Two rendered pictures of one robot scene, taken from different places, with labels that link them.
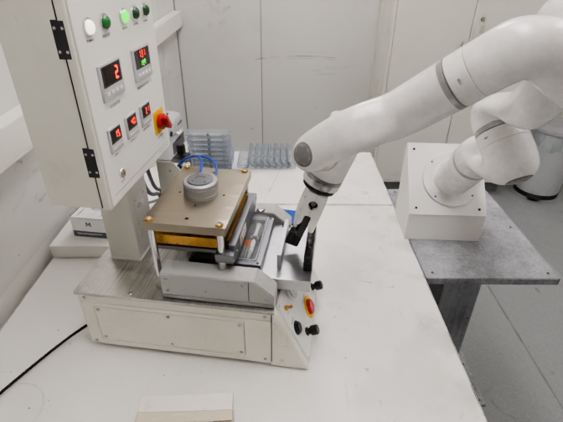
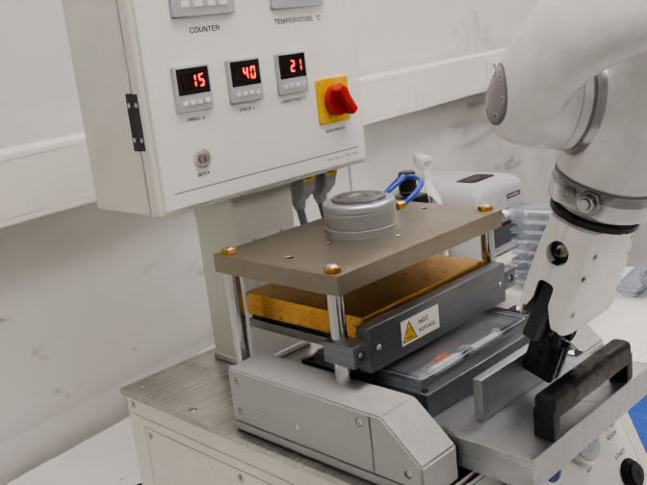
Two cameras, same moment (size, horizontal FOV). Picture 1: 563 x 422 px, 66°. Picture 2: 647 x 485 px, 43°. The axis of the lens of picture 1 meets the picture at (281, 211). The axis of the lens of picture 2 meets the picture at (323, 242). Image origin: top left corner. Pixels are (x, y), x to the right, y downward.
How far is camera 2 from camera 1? 45 cm
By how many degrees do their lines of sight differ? 39
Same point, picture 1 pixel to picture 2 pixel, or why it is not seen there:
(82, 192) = (128, 182)
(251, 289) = (376, 436)
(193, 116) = not seen: hidden behind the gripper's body
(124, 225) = not seen: hidden behind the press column
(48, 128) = (91, 63)
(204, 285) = (294, 411)
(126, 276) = (212, 386)
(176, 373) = not seen: outside the picture
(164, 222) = (246, 258)
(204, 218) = (319, 261)
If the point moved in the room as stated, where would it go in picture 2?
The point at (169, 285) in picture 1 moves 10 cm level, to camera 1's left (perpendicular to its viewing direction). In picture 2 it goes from (243, 399) to (175, 382)
